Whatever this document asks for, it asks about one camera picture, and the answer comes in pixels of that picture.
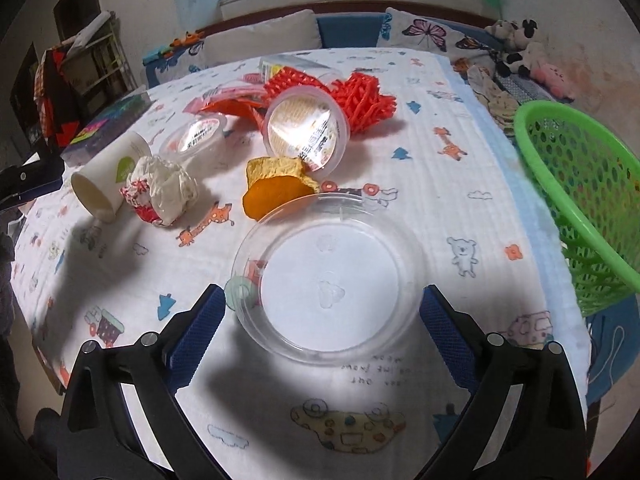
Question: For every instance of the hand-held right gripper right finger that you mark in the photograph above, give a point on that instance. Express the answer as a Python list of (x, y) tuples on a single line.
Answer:
[(447, 345)]

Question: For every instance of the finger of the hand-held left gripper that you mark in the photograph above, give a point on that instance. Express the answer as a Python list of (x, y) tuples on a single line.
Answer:
[(25, 177)]

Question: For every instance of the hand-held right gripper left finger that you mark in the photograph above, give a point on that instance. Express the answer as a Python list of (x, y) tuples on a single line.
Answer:
[(197, 340)]

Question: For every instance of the clear round plastic lid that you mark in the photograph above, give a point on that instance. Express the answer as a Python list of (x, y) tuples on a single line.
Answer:
[(325, 270)]

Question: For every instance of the green plastic basket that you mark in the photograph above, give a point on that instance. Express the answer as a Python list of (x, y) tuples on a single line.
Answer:
[(585, 185)]

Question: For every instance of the orange snack packet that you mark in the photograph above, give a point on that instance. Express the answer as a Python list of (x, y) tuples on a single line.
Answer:
[(227, 106)]

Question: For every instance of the red foam fruit net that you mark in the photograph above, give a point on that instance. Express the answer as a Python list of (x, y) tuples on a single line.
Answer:
[(365, 100), (292, 80)]

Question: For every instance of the red hanging clothes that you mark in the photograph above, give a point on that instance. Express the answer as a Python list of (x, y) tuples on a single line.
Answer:
[(55, 95)]

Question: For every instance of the colourful dark box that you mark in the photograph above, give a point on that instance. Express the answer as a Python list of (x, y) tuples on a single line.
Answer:
[(107, 125)]

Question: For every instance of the crumpled paper wrapper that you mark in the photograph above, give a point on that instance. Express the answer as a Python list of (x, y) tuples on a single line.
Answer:
[(165, 187)]

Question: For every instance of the metal shelf rack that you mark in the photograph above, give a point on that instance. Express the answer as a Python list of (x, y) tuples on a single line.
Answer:
[(105, 55)]

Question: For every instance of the printed blanket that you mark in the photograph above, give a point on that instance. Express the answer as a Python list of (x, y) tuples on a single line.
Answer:
[(425, 185)]

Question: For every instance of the small clear plastic cup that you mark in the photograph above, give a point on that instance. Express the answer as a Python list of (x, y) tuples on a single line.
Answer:
[(192, 135)]

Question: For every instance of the clear round plastic container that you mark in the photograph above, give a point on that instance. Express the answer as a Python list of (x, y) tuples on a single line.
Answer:
[(305, 127)]

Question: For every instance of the beige patterned garment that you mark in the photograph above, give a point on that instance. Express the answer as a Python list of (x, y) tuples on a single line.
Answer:
[(492, 95)]

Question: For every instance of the grey patterned cloth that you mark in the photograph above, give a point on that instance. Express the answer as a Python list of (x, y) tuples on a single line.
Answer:
[(522, 91)]

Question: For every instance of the beige pillow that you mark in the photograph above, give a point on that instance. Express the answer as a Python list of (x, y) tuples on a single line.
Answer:
[(265, 35)]

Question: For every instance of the white plastic packet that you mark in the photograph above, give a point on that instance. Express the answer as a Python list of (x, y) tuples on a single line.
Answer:
[(285, 62)]

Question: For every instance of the pink plush toy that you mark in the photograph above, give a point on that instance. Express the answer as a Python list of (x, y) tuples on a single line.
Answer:
[(550, 72)]

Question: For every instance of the black and white plush cow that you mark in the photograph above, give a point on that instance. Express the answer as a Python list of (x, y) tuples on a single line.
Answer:
[(515, 45)]

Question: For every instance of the butterfly print pillow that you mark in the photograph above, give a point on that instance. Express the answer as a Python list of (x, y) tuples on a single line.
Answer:
[(430, 30)]

